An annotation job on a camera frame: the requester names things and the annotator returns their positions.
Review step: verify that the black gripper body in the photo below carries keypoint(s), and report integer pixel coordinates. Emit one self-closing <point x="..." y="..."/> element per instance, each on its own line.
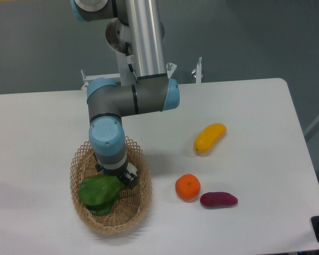
<point x="116" y="172"/>

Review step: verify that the green bok choy vegetable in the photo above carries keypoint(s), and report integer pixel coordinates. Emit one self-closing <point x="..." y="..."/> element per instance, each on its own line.
<point x="99" y="193"/>

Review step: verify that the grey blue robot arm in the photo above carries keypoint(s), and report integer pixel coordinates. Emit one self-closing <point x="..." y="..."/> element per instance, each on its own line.
<point x="135" y="30"/>

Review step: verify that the woven wicker basket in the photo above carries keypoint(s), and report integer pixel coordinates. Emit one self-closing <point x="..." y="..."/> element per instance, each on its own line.
<point x="132" y="205"/>

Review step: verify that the orange tangerine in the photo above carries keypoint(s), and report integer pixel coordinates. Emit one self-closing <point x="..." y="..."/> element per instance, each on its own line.
<point x="187" y="187"/>

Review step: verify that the yellow mango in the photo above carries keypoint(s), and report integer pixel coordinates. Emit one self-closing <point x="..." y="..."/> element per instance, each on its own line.
<point x="208" y="137"/>

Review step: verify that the purple sweet potato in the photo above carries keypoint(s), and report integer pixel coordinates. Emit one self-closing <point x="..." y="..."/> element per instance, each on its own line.
<point x="218" y="199"/>

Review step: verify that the white metal base frame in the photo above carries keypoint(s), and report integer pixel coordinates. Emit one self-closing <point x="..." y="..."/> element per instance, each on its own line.
<point x="196" y="73"/>

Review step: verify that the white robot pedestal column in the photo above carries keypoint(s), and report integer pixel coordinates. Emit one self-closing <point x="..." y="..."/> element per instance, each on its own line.
<point x="121" y="53"/>

